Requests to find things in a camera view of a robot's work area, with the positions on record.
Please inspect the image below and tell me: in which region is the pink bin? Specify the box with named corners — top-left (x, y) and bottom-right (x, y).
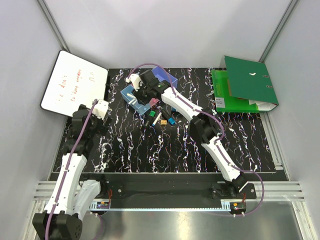
top-left (148, 98), bottom-right (159, 107)

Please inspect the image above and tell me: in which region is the purple bin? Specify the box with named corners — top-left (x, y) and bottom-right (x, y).
top-left (151, 66), bottom-right (178, 89)

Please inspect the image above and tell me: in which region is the blue white marker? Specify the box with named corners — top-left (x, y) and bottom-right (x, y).
top-left (128, 99), bottom-right (138, 105)

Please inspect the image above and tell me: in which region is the light blue bin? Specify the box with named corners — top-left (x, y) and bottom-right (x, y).
top-left (120, 85), bottom-right (151, 116)

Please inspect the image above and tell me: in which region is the light blue capped marker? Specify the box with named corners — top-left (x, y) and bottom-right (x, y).
top-left (152, 111), bottom-right (162, 126)

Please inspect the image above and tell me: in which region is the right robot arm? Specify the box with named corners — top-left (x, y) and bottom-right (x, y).
top-left (126, 70), bottom-right (248, 199)

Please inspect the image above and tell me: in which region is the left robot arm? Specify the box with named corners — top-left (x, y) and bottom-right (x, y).
top-left (32, 99), bottom-right (109, 240)

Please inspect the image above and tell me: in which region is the green capped black highlighter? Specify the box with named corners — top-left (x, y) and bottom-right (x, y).
top-left (145, 110), bottom-right (156, 128)

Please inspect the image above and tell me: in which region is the blue capped black marker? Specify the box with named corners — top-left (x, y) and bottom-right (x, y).
top-left (161, 109), bottom-right (176, 126)

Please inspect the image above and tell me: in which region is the white dry-erase board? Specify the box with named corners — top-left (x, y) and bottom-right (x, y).
top-left (40, 50), bottom-right (108, 117)

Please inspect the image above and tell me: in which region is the green plastic folder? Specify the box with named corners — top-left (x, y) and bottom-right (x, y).
top-left (211, 69), bottom-right (259, 113)

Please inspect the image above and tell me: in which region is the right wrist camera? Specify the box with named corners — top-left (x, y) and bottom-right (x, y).
top-left (125, 73), bottom-right (142, 91)

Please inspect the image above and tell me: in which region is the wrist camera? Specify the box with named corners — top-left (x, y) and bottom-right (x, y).
top-left (92, 99), bottom-right (109, 120)
top-left (125, 73), bottom-right (142, 91)

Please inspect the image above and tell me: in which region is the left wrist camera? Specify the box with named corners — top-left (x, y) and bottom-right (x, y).
top-left (92, 99), bottom-right (109, 120)

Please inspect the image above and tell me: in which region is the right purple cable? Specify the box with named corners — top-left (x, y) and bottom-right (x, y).
top-left (127, 62), bottom-right (265, 217)

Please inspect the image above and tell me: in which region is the purple cable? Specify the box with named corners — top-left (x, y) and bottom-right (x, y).
top-left (44, 98), bottom-right (106, 240)
top-left (127, 62), bottom-right (265, 217)

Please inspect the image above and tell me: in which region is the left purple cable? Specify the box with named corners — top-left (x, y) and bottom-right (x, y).
top-left (44, 98), bottom-right (106, 240)

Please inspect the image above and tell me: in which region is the green ring binder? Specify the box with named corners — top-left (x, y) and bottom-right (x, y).
top-left (224, 55), bottom-right (279, 112)

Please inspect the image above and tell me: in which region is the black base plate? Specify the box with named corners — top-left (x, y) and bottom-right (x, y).
top-left (74, 172), bottom-right (257, 201)

